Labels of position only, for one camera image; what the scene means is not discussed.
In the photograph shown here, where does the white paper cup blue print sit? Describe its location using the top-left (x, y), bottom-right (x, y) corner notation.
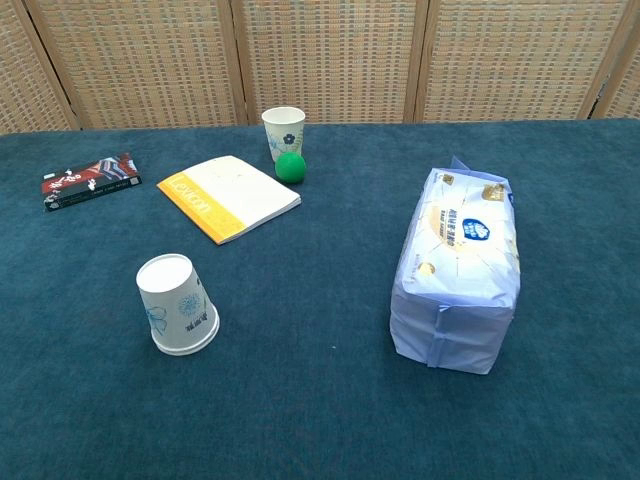
top-left (152, 324), bottom-right (221, 358)
top-left (135, 253), bottom-right (220, 352)

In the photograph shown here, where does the green ball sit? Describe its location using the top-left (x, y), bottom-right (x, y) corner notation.
top-left (274, 152), bottom-right (308, 187)

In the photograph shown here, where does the yellow white Lexicon book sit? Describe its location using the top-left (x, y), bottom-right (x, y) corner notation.
top-left (156, 155), bottom-right (303, 246)

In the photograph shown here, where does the white paper cup dark flower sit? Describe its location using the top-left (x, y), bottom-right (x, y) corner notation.
top-left (261, 106), bottom-right (307, 164)

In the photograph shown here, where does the white blue tissue pack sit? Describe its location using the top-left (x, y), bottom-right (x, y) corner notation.
top-left (389, 155), bottom-right (522, 376)

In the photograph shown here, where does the blue felt table cover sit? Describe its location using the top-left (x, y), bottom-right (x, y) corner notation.
top-left (0, 117), bottom-right (640, 480)

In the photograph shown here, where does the woven wooden folding screen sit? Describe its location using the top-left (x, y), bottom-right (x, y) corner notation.
top-left (0, 0), bottom-right (640, 135)

